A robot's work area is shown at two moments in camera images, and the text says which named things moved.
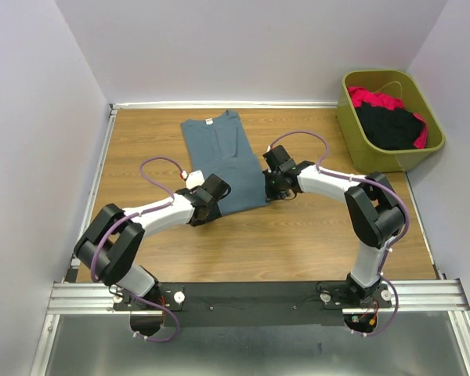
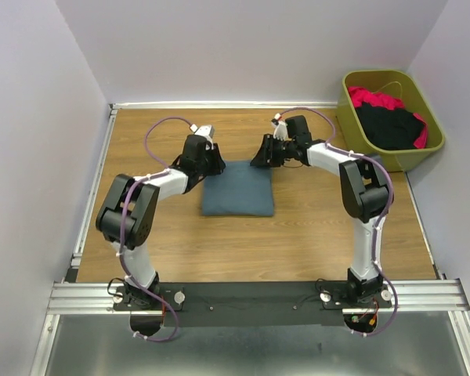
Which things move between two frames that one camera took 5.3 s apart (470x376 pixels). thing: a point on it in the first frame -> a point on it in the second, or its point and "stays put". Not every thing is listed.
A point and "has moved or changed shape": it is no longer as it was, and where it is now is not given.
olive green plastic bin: x=385 y=121 stays put
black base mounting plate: x=252 y=303 stays put
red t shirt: x=383 y=101 stays put
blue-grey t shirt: x=222 y=146 has moved or changed shape
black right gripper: x=276 y=189 -> x=270 y=149
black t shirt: x=389 y=128 stays put
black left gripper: x=205 y=211 -> x=215 y=160
